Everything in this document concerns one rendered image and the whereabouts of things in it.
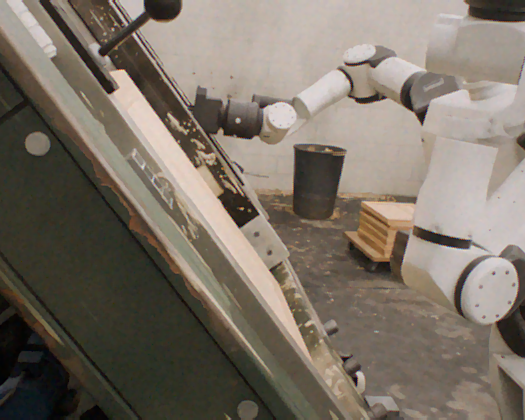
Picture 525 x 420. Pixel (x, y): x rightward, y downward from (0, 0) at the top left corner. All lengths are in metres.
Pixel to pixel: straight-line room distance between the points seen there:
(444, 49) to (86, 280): 0.46
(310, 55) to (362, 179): 1.53
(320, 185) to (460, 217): 4.62
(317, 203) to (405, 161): 1.78
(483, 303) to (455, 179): 0.14
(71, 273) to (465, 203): 0.43
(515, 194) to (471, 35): 0.21
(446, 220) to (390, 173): 6.10
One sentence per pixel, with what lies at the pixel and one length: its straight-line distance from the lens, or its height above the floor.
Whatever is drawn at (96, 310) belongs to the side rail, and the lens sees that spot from 0.39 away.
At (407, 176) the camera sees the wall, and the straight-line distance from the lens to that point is 6.85.
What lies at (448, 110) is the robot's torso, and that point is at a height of 1.31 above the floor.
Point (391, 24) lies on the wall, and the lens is 6.59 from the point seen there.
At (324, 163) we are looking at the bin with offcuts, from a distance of 5.21.
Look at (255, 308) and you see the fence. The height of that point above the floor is 1.09.
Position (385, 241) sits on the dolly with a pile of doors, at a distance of 4.09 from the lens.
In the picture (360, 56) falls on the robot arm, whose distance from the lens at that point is 1.40.
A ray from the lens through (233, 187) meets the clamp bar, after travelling 1.28.
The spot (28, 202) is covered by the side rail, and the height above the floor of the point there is 1.26.
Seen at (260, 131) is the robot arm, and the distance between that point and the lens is 1.33.
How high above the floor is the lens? 1.36
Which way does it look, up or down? 13 degrees down
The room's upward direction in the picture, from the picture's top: 5 degrees clockwise
